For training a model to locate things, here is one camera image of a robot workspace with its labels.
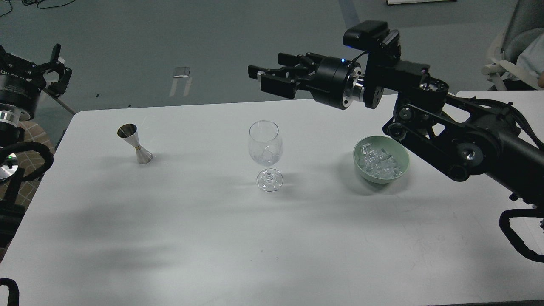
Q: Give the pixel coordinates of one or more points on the clear ice cubes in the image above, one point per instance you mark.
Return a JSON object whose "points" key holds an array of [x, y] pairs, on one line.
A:
{"points": [[378, 163]]}

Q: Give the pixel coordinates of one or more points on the silver floor plate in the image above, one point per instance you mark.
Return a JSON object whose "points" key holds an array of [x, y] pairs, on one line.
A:
{"points": [[181, 72]]}

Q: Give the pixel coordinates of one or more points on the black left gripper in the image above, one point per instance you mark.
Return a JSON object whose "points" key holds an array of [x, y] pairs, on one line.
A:
{"points": [[22, 81]]}

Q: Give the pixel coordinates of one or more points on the beige checked cushion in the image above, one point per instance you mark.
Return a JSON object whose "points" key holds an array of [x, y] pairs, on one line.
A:
{"points": [[35, 155]]}

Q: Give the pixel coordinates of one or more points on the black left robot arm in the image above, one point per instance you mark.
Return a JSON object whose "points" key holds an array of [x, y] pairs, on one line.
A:
{"points": [[10, 135]]}

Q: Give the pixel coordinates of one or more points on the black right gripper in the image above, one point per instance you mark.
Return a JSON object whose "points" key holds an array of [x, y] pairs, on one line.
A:
{"points": [[331, 81]]}

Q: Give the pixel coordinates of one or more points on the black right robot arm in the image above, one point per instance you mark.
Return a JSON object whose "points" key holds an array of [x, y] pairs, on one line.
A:
{"points": [[460, 137]]}

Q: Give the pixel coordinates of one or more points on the green bowl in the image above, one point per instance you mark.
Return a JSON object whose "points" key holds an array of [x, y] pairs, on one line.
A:
{"points": [[391, 146]]}

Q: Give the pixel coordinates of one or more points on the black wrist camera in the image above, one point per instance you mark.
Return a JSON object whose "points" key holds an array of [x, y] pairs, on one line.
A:
{"points": [[366, 35]]}

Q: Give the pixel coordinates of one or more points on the steel cocktail jigger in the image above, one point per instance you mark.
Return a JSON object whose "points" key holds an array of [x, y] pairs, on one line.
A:
{"points": [[129, 133]]}

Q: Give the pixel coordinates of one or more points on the white office chair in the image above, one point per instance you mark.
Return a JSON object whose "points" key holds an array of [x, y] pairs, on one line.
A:
{"points": [[502, 60]]}

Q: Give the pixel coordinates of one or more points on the clear wine glass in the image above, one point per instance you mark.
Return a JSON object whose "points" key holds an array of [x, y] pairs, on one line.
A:
{"points": [[265, 147]]}

